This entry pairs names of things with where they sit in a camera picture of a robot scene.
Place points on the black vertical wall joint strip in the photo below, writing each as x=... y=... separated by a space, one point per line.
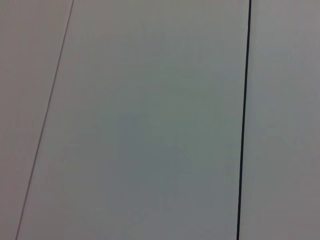
x=244 y=120

